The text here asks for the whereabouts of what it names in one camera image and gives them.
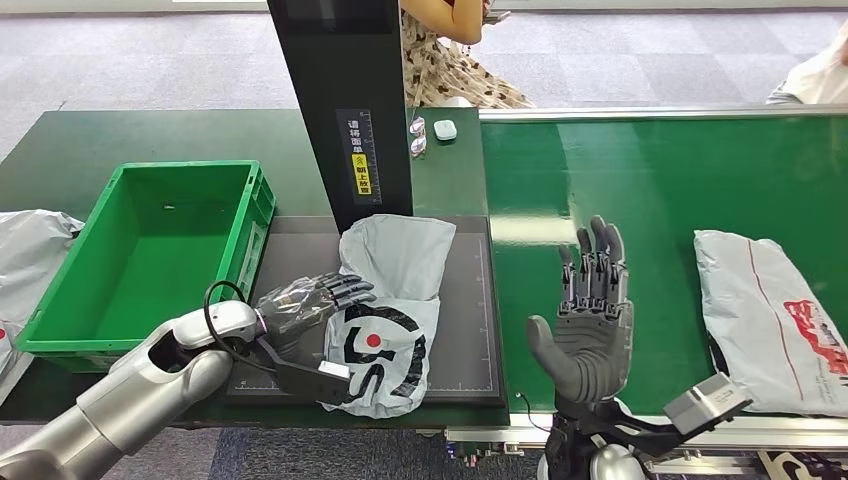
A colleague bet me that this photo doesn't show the white package black print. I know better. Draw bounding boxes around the white package black print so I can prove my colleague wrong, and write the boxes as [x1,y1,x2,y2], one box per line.
[758,450,848,480]

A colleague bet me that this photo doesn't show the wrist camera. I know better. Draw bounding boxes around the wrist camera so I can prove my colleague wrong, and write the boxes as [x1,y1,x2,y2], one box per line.
[663,372,753,437]
[254,337,352,407]

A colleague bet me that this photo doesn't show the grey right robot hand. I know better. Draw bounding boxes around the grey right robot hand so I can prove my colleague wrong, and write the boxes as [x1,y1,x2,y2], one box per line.
[526,215,634,405]

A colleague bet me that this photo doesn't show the grey package black red logo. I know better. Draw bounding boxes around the grey package black red logo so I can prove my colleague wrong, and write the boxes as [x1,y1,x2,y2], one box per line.
[0,321,18,380]
[322,213,457,420]

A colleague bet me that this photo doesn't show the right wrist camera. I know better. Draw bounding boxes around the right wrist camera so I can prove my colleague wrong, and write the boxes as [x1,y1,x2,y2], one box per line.
[663,372,753,437]

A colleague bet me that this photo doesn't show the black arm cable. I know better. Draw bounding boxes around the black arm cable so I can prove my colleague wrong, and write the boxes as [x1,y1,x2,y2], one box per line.
[515,392,552,435]
[203,280,280,376]

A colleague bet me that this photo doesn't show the clear eyeglasses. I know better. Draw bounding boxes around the clear eyeglasses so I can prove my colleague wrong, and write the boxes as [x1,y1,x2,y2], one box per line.
[409,116,429,159]

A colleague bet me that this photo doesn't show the black inbound scanner machine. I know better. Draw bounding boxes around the black inbound scanner machine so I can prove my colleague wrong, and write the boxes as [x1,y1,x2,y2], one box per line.
[225,0,506,407]

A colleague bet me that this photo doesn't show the green plastic crate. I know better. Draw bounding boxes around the green plastic crate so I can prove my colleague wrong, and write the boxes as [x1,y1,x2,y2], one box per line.
[16,160,276,372]

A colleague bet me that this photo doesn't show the plain grey package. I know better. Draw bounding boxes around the plain grey package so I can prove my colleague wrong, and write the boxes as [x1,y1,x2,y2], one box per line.
[0,210,85,327]

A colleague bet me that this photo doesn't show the grey package red print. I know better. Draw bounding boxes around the grey package red print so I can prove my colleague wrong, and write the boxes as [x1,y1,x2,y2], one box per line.
[693,229,848,419]

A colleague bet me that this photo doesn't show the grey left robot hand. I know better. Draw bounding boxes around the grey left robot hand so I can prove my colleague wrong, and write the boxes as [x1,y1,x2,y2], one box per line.
[254,271,378,364]

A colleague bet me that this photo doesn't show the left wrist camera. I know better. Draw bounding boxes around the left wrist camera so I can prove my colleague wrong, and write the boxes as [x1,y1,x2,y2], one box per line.
[254,337,352,407]

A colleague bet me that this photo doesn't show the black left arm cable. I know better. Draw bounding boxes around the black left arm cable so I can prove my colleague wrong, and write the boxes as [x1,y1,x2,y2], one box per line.
[203,280,280,376]

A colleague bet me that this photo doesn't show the person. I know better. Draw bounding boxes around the person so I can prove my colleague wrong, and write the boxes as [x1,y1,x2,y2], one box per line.
[399,0,535,111]
[767,19,848,106]

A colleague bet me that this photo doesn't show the green conveyor belt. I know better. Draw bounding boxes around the green conveyor belt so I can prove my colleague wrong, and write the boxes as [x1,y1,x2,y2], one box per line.
[443,104,848,480]

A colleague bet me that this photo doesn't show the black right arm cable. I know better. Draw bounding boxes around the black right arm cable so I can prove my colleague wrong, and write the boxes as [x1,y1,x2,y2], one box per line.
[515,392,552,435]

